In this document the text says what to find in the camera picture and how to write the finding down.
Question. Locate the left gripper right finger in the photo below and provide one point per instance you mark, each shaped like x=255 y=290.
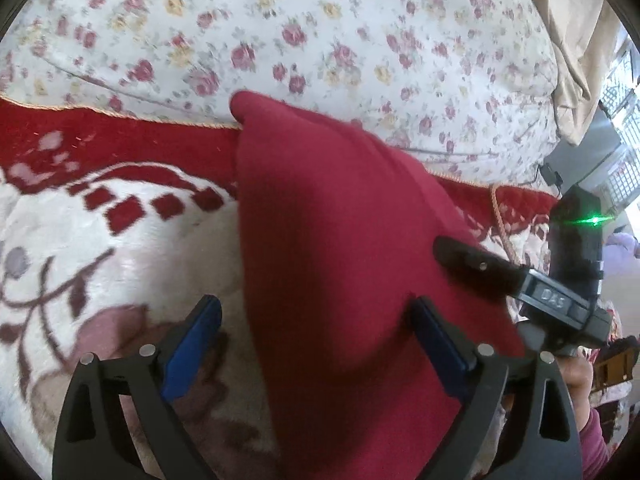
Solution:
x=539 y=440

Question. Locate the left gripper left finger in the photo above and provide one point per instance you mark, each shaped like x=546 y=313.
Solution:
x=93 y=440

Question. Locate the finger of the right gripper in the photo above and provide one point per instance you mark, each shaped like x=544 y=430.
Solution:
x=483 y=273

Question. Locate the dark red small sweater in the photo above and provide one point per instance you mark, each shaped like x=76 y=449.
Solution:
x=336 y=234

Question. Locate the person's right hand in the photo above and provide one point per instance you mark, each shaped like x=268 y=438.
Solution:
x=577 y=374

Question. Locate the black power adapter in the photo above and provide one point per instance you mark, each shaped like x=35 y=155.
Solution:
x=550 y=176

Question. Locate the white window grille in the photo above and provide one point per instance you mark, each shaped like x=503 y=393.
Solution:
x=620 y=103

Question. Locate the red white plush blanket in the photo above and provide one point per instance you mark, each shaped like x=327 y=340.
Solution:
x=113 y=227

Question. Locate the floral white duvet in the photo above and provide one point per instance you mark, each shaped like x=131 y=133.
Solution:
x=464 y=85

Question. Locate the beige curtain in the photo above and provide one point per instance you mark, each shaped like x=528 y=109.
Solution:
x=583 y=34

